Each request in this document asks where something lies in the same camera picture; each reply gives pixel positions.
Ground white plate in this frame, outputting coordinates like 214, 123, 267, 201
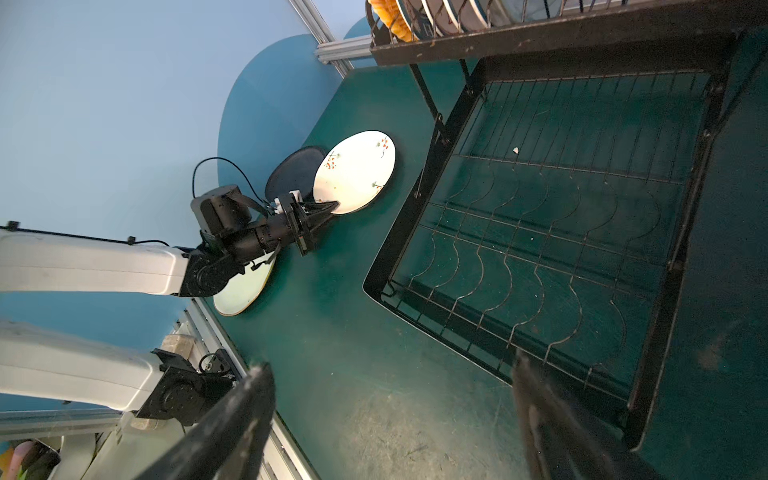
470, 0, 511, 28

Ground mint green leaf plate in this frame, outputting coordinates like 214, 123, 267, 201
213, 253, 275, 316

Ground woven bamboo plate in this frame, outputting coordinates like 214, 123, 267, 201
367, 0, 415, 42

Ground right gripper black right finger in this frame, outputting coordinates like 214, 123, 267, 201
511, 351, 662, 479

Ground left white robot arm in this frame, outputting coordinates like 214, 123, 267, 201
1, 185, 338, 426

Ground dark navy plate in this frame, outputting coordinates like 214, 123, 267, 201
265, 146, 327, 201

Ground grey-green plain plate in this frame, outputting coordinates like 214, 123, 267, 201
502, 0, 562, 23

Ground sunburst plate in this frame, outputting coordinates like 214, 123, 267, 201
422, 0, 462, 36
445, 0, 491, 33

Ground black wire dish rack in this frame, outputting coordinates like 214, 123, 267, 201
363, 1, 767, 450

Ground cream floral plate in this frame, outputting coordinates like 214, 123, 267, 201
312, 130, 396, 215

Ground aluminium frame rail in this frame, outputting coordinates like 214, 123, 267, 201
288, 0, 376, 79

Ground green-rimmed Hao Wei plate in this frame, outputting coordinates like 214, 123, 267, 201
396, 0, 435, 41

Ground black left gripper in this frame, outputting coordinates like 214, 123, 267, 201
278, 201, 339, 255

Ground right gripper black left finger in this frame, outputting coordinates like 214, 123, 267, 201
137, 363, 276, 479

